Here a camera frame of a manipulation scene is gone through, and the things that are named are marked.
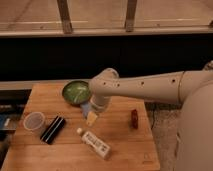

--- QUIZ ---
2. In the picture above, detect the green bowl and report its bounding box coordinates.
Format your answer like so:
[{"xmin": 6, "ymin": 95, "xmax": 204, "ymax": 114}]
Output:
[{"xmin": 62, "ymin": 80, "xmax": 91, "ymax": 105}]

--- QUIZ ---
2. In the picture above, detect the clear plastic cup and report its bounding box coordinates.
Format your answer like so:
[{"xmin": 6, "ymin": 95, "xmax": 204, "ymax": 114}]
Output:
[{"xmin": 23, "ymin": 112, "xmax": 46, "ymax": 135}]

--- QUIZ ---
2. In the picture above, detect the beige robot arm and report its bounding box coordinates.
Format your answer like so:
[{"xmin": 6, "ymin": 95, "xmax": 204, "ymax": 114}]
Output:
[{"xmin": 89, "ymin": 68, "xmax": 213, "ymax": 171}]

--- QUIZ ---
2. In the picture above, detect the black rectangular box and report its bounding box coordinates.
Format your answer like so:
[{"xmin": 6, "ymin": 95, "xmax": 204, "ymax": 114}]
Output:
[{"xmin": 40, "ymin": 116, "xmax": 66, "ymax": 144}]

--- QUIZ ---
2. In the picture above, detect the white labelled bottle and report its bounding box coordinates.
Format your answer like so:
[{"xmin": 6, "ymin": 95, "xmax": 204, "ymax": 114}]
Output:
[{"xmin": 76, "ymin": 128, "xmax": 111, "ymax": 159}]

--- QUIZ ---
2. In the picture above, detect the small brown red object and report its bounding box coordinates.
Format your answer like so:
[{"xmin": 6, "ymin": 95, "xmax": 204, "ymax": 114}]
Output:
[{"xmin": 131, "ymin": 109, "xmax": 138, "ymax": 129}]

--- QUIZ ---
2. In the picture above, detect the blue sponge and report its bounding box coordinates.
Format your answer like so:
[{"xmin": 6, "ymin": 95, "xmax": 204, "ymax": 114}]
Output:
[{"xmin": 80, "ymin": 102, "xmax": 91, "ymax": 117}]

